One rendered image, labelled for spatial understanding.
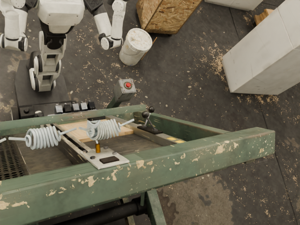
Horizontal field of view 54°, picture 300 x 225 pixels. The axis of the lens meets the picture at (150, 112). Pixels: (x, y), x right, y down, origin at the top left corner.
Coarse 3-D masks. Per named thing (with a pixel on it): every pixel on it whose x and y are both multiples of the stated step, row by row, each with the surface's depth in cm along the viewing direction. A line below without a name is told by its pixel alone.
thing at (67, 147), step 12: (96, 120) 89; (60, 132) 153; (96, 132) 96; (60, 144) 138; (72, 144) 123; (84, 144) 122; (96, 144) 97; (72, 156) 119; (84, 156) 95; (96, 156) 94; (108, 156) 93; (120, 156) 92
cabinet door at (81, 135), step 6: (102, 120) 203; (66, 126) 189; (72, 126) 188; (78, 126) 187; (84, 126) 186; (72, 132) 171; (78, 132) 170; (84, 132) 170; (114, 132) 165; (120, 132) 164; (126, 132) 165; (132, 132) 167; (78, 138) 154; (84, 138) 154
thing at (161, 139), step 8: (112, 120) 194; (120, 120) 188; (128, 128) 174; (136, 128) 164; (144, 136) 156; (152, 136) 148; (160, 136) 142; (168, 136) 142; (160, 144) 142; (168, 144) 136
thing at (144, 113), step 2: (142, 112) 146; (144, 112) 145; (146, 112) 145; (148, 112) 146; (142, 114) 145; (144, 114) 145; (146, 114) 145; (148, 114) 145; (142, 116) 145; (144, 116) 145; (146, 116) 145; (148, 116) 146; (146, 118) 147; (148, 118) 147; (148, 120) 147; (150, 122) 148; (150, 124) 148; (152, 126) 149; (152, 128) 150; (154, 128) 150; (152, 130) 151; (154, 130) 149; (156, 130) 149
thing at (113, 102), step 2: (112, 98) 247; (114, 98) 243; (112, 100) 247; (114, 100) 243; (110, 102) 252; (112, 102) 248; (114, 102) 244; (118, 102) 243; (120, 102) 244; (108, 104) 257; (110, 104) 253; (112, 104) 248; (114, 104) 245; (116, 104) 247; (118, 104) 248; (108, 106) 257; (110, 106) 253; (112, 106) 249; (114, 106) 249; (116, 106) 251
